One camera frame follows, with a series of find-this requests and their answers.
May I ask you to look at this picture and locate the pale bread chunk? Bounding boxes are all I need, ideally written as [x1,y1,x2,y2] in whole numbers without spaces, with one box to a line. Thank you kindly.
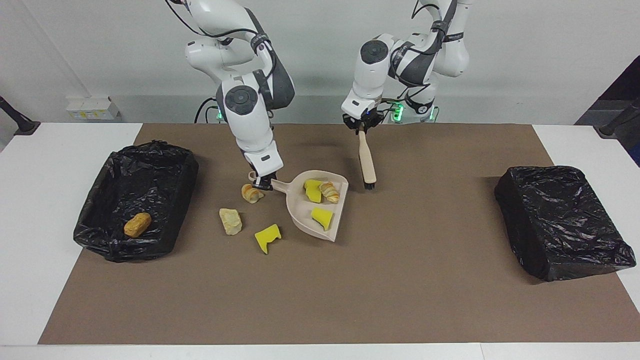
[219,208,243,236]

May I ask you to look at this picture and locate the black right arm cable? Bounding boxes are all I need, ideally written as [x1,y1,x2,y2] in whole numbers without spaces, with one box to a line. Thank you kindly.
[167,0,277,68]

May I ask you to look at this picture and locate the beige hand brush black bristles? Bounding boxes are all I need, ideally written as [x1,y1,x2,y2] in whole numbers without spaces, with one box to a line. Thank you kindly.
[357,127,378,191]

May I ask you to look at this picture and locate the pale bread piece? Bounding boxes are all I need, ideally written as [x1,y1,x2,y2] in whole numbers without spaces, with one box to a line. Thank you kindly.
[320,182,341,204]

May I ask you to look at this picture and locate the brown paper table mat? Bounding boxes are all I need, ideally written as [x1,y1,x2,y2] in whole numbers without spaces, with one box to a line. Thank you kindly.
[38,123,640,346]

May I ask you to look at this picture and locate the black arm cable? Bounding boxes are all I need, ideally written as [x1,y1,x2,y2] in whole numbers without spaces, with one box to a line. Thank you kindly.
[167,0,277,68]
[387,0,453,103]

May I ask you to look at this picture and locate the black bag lined bin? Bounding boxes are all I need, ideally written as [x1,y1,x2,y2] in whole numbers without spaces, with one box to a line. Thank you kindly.
[494,165,637,282]
[73,140,200,263]

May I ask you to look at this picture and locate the brown bread roll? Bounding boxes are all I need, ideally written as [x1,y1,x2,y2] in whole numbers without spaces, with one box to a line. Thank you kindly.
[124,212,152,238]

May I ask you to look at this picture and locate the black base cable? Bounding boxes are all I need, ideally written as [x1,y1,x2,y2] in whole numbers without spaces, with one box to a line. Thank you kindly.
[194,96,221,124]

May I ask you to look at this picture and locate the white wall socket box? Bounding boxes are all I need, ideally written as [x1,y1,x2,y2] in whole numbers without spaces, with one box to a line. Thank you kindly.
[66,96,121,121]

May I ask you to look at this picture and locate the notched yellow sponge piece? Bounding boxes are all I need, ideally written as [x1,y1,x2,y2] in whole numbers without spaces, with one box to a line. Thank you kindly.
[254,224,282,255]

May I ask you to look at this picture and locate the square yellow sponge piece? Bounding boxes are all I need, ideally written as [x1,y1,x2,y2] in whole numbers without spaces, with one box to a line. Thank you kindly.
[304,179,324,204]

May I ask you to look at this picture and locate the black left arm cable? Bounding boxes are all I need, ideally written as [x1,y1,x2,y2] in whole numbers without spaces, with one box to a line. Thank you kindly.
[387,0,453,103]

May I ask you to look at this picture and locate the small yellow sponge piece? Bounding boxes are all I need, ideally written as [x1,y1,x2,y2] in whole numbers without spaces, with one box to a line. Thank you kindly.
[310,207,334,231]

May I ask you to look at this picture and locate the striped orange croissant piece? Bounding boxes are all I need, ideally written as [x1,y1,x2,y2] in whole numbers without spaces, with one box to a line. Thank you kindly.
[241,183,265,204]

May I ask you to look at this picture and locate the beige plastic dustpan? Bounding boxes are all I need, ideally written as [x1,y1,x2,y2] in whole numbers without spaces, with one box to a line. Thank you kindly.
[248,170,350,243]

